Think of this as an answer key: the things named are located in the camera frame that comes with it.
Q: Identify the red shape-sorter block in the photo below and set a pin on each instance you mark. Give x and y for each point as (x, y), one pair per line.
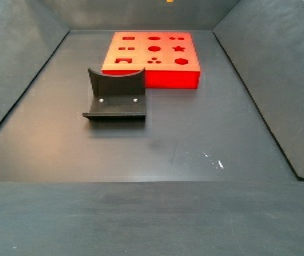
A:
(166, 54)

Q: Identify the black curved holder stand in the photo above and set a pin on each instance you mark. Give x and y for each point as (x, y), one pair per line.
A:
(119, 95)

